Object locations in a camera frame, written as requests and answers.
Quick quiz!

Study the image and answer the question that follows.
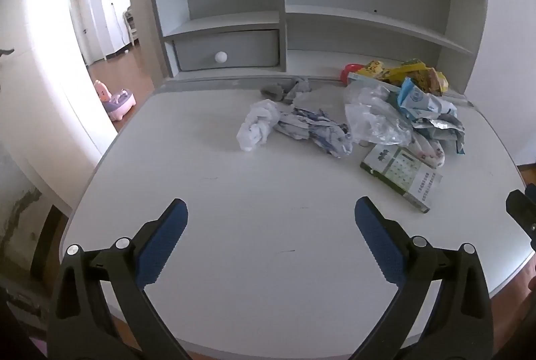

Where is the grey crumpled tissue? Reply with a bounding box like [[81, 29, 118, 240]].
[[260, 77, 313, 105]]

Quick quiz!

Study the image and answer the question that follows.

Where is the silver teal foil wrapper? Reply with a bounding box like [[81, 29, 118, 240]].
[[412, 113, 466, 155]]

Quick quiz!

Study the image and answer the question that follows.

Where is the grey drawer with white knob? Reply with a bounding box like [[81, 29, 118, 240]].
[[173, 29, 280, 71]]

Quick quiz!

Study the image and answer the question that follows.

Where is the blue white snack packet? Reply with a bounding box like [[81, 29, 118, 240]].
[[396, 77, 459, 122]]

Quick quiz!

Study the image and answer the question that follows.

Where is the white door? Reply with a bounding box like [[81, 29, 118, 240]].
[[69, 0, 107, 65]]

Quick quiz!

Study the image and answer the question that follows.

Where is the white chair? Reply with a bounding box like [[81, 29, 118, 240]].
[[123, 8, 141, 46]]

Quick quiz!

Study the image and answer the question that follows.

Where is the long teal box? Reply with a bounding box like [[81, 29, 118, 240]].
[[348, 74, 400, 90]]

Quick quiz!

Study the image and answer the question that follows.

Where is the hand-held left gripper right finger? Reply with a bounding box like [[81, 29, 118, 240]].
[[349, 196, 491, 360]]

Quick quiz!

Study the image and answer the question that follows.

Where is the red plastic container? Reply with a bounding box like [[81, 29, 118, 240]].
[[340, 64, 363, 86]]

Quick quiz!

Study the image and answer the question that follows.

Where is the white pink printed packet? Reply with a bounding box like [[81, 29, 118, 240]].
[[412, 134, 447, 168]]

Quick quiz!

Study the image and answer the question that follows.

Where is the pink toy potty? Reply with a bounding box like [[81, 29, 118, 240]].
[[94, 80, 137, 122]]

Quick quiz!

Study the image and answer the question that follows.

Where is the clear plastic bag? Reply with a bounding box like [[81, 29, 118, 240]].
[[343, 85, 413, 147]]

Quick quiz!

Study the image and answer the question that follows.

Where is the yellow snack packet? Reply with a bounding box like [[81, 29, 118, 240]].
[[389, 58, 449, 95], [356, 59, 396, 82]]

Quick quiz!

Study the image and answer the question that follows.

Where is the blue white printed wrapper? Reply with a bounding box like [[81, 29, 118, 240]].
[[274, 106, 354, 159]]

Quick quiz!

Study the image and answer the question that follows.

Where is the green white cigarette box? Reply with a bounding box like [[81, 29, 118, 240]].
[[360, 145, 444, 214]]

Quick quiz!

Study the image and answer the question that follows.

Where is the crumpled white paper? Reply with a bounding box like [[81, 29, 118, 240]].
[[236, 99, 279, 152]]

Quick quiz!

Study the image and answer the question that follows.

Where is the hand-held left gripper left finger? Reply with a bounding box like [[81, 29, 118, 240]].
[[46, 198, 189, 360]]

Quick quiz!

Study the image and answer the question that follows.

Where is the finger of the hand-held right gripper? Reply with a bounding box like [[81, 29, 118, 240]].
[[505, 183, 536, 252]]

